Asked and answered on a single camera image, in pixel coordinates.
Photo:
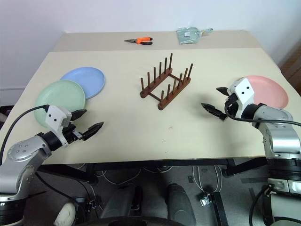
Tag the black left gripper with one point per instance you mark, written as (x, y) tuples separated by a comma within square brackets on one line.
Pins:
[(70, 134)]

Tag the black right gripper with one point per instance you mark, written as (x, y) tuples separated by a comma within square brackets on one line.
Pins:
[(230, 106)]

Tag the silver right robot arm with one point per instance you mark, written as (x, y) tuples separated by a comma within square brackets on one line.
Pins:
[(279, 136)]

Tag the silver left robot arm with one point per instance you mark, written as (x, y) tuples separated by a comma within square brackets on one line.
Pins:
[(22, 162)]

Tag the wooden dish rack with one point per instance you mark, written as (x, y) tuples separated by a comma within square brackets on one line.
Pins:
[(164, 78)]

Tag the green plate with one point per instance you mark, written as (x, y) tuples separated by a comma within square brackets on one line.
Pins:
[(58, 99)]

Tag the blue plate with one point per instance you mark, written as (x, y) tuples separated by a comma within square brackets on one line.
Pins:
[(88, 78)]

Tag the red plate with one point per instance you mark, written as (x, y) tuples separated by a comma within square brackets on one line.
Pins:
[(270, 91)]

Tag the pale green dustpan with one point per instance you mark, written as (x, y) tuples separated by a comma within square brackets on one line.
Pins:
[(188, 36)]

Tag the grey rounded robot leg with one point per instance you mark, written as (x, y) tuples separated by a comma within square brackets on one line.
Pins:
[(118, 202)]

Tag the white round wheel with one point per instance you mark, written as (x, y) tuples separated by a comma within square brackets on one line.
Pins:
[(65, 214)]

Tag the dark rounded robot leg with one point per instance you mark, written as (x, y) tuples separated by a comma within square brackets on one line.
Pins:
[(179, 202)]

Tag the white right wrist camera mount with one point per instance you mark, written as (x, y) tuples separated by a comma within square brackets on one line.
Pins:
[(243, 94)]

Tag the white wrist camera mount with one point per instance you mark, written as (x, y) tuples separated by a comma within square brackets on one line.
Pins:
[(54, 116), (243, 94)]

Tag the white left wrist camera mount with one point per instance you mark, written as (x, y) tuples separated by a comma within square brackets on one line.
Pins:
[(54, 116)]

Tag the black metal table frame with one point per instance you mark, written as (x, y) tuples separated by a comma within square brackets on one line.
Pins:
[(164, 162)]

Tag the small metal floor bracket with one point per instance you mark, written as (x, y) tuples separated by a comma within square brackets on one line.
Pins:
[(205, 201)]

